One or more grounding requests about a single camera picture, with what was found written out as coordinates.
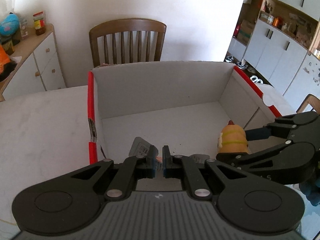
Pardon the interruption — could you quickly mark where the white snack pouch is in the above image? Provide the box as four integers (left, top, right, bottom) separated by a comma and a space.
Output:
128, 136, 163, 178

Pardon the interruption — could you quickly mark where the yellow squeaky toy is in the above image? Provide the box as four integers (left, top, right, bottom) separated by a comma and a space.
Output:
217, 120, 249, 154

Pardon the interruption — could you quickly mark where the blue gloved right hand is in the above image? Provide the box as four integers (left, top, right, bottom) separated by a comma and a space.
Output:
299, 166, 320, 206

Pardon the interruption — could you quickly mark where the right wooden chair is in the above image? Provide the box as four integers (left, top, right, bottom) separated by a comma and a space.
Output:
296, 94, 320, 114

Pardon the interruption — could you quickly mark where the wooden chair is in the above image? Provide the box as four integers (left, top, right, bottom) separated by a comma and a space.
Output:
296, 94, 320, 114
89, 18, 167, 67

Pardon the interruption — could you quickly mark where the red cardboard box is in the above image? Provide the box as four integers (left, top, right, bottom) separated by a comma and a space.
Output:
87, 61, 290, 163

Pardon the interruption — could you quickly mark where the white sideboard cabinet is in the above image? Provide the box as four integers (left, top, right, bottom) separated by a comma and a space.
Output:
1, 24, 66, 101

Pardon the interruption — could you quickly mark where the far wooden chair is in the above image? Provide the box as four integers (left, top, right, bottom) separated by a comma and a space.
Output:
89, 18, 167, 67

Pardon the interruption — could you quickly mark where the orange snack bag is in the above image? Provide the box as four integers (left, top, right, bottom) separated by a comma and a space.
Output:
0, 45, 11, 74

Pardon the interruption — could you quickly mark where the red lid sauce jar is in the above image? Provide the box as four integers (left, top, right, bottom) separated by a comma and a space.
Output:
33, 11, 46, 36

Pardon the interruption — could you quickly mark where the small blue globe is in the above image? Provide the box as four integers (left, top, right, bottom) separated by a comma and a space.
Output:
0, 13, 20, 36

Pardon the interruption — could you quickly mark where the white wall cabinet unit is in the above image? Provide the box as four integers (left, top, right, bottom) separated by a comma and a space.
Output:
226, 0, 319, 109

